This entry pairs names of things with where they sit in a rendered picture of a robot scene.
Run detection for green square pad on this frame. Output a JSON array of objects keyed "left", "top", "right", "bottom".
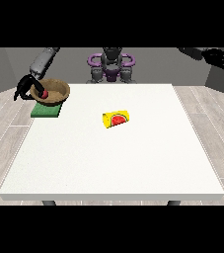
[{"left": 30, "top": 102, "right": 63, "bottom": 119}]

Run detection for grey robot trunk purple rings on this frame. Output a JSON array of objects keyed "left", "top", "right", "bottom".
[{"left": 86, "top": 47, "right": 138, "bottom": 85}]

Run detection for yellow cup with melon print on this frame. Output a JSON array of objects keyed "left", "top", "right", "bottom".
[{"left": 102, "top": 110, "right": 131, "bottom": 129}]

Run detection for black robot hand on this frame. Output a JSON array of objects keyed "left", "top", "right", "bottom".
[
  {"left": 13, "top": 73, "right": 48, "bottom": 102},
  {"left": 201, "top": 47, "right": 224, "bottom": 71}
]

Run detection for brown wooden bowl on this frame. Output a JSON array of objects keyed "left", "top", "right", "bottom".
[{"left": 30, "top": 77, "right": 71, "bottom": 107}]

